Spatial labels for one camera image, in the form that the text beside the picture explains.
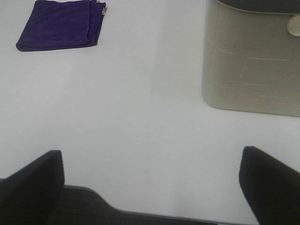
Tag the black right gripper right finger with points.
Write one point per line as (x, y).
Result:
(270, 187)

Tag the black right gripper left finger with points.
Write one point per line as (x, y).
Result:
(29, 196)

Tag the purple towel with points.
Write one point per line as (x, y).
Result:
(56, 25)

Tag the beige plastic bin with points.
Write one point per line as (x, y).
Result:
(251, 56)

